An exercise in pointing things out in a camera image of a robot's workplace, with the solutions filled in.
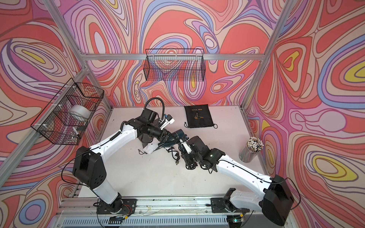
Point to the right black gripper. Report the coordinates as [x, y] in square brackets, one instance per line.
[186, 156]

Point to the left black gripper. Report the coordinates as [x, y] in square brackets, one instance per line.
[163, 137]

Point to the white hair dryer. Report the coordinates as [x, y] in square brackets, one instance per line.
[150, 148]

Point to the dark teal hair dryer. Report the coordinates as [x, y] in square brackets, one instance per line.
[175, 145]

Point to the black hair dryer pouch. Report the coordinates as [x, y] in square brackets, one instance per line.
[199, 116]

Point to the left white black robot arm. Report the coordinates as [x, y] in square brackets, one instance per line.
[89, 166]

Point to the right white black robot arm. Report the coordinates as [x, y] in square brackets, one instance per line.
[269, 195]

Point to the metal cup of pencils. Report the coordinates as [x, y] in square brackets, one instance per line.
[253, 146]

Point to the silver tape roll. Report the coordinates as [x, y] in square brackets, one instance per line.
[79, 112]

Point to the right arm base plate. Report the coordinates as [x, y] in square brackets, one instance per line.
[221, 205]

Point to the back black wire basket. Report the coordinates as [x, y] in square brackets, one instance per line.
[174, 64]

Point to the black wire basket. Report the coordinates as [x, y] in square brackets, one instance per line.
[174, 64]
[57, 125]

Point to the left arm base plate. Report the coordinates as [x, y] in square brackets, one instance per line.
[118, 207]

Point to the left black wire basket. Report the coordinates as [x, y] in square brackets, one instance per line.
[57, 125]

